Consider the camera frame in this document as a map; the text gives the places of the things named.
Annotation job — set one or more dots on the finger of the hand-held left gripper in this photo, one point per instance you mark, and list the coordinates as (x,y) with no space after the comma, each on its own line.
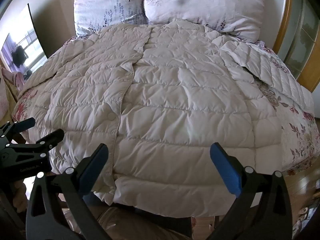
(53,136)
(23,125)

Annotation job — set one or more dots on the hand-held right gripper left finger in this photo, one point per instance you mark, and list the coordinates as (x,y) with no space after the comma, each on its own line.
(94,166)

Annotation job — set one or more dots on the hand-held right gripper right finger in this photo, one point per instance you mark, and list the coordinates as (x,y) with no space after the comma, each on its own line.
(225,166)

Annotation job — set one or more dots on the cream quilted duvet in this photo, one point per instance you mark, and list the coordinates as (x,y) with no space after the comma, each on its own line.
(175,100)

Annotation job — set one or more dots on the pink cloth pile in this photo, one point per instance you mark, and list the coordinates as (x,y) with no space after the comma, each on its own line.
(10,85)

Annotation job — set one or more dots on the floral bed sheet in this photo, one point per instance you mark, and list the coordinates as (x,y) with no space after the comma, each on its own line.
(298,132)

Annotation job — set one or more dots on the pink tree print pillow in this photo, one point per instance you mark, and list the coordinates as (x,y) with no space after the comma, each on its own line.
(200,2)
(105,5)

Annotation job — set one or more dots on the glass door cabinet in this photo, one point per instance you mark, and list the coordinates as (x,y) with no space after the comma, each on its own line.
(303,30)

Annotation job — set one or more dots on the wooden headboard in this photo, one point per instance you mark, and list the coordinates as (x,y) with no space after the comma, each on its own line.
(283,17)

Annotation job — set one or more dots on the leaning wall mirror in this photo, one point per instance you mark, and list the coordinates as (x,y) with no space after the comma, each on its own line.
(22,42)

